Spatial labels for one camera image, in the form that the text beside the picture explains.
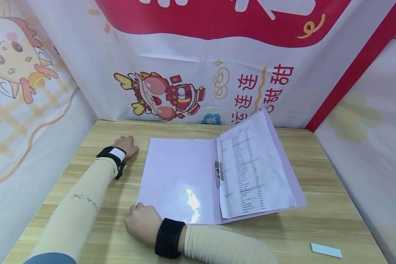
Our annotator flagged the printed paper sheet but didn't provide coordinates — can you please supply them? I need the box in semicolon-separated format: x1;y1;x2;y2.
217;112;298;219

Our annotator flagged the black wrist band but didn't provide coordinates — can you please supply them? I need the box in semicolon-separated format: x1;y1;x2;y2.
96;146;127;180
154;218;186;260

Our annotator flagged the metal folder clip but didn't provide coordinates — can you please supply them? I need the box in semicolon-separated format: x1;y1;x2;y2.
214;161;225;188

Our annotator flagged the small white card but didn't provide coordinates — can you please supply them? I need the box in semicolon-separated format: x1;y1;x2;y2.
310;243;343;259

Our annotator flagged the lilac plastic folder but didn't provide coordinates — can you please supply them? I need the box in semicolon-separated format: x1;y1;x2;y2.
136;109;308;225

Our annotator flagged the person's left hand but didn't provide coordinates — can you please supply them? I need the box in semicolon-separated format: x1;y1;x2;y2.
113;136;140;159

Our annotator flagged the person's right hand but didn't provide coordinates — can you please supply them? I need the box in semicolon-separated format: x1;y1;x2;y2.
124;202;163;247

